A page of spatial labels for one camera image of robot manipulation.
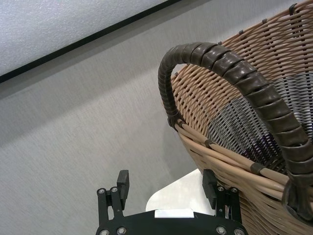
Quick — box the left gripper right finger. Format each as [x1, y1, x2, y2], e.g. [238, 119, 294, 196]
[202, 169, 243, 225]

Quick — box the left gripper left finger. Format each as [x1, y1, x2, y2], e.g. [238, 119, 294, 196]
[96, 169, 131, 229]

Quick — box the tan wicker clothes basket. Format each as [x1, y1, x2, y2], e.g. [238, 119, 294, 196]
[158, 0, 313, 235]

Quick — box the white board black edge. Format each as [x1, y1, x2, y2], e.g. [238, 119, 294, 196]
[0, 0, 184, 84]

